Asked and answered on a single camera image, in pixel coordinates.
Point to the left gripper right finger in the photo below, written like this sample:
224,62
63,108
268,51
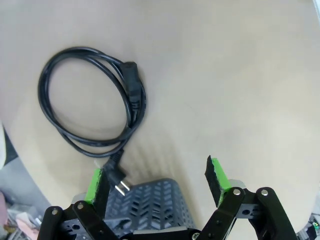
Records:
250,217

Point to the plaid clothes pile on floor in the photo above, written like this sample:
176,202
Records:
22,222

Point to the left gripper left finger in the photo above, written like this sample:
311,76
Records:
75,225

